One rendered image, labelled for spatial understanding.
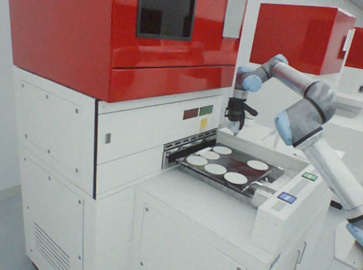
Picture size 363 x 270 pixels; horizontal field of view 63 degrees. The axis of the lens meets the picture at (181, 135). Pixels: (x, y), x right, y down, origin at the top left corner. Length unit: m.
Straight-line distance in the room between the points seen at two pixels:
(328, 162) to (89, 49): 0.87
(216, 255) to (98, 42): 0.85
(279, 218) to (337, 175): 0.23
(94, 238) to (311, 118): 0.95
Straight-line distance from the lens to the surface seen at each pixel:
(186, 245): 1.24
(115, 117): 1.12
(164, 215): 1.26
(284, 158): 1.56
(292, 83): 1.26
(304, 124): 1.07
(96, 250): 1.38
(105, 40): 1.01
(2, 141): 2.63
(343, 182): 1.08
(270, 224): 1.06
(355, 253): 1.28
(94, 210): 1.26
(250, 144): 1.63
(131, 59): 1.04
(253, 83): 1.38
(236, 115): 1.52
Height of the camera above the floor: 1.49
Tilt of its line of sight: 20 degrees down
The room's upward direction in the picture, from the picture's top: 7 degrees clockwise
